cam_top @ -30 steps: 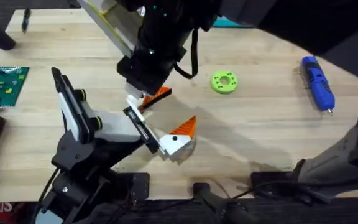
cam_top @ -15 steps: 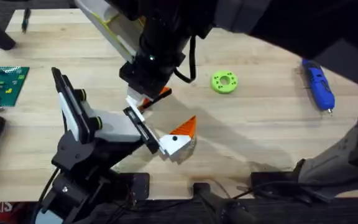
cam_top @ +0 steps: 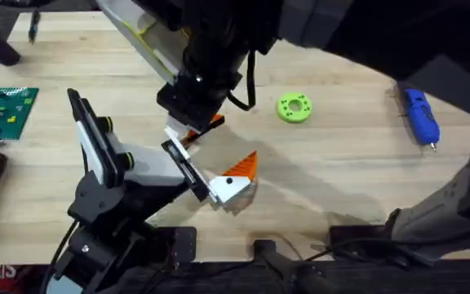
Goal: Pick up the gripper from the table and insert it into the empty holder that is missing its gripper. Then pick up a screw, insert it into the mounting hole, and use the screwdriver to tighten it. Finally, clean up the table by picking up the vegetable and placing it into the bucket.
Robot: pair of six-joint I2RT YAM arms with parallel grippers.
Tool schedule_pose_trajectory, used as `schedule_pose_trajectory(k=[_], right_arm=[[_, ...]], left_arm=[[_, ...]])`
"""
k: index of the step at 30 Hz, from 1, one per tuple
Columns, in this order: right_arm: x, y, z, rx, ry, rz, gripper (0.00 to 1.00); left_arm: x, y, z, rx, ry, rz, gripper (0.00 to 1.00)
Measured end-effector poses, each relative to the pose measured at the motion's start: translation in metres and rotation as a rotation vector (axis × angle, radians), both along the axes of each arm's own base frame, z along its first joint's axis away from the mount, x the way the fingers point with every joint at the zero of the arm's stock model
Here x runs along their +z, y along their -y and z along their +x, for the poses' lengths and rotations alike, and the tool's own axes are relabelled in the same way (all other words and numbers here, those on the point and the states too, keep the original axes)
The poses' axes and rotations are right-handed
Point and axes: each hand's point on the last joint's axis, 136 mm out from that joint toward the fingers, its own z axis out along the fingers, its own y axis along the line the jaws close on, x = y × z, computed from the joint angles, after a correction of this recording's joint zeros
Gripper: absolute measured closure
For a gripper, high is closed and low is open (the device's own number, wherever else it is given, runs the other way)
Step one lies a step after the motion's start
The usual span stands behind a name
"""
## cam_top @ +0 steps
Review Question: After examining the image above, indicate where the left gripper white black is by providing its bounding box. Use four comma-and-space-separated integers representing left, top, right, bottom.
67, 126, 259, 230

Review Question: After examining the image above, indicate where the orange ribbed wedge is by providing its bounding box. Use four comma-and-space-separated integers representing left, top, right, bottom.
179, 114, 226, 149

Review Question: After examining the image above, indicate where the blue electric screwdriver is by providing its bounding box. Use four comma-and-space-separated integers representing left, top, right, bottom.
397, 83, 441, 153

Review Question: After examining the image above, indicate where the left wrist upright flat plate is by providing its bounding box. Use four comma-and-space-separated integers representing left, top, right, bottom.
66, 87, 136, 189

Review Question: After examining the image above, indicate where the wrist upright flat plate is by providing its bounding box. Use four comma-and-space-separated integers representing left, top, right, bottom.
95, 0, 190, 86
66, 87, 136, 189

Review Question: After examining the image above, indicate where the right wrist upright flat plate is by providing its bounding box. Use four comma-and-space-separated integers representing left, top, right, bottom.
95, 0, 190, 86

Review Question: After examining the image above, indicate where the green disc with holes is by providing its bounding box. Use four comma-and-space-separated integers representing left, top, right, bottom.
276, 92, 314, 124

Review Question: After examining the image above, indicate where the small dark hand tool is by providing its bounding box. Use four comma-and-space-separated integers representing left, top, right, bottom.
28, 9, 42, 45

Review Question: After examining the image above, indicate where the green board with toy blocks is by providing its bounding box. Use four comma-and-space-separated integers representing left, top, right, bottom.
0, 86, 40, 147

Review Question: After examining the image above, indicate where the black cable on right wrist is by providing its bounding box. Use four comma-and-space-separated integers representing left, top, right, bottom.
225, 49, 258, 113

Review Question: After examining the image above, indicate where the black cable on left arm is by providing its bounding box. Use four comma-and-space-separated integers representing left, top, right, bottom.
39, 219, 80, 294

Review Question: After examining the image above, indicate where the black rail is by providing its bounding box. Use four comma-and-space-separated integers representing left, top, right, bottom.
26, 259, 470, 294

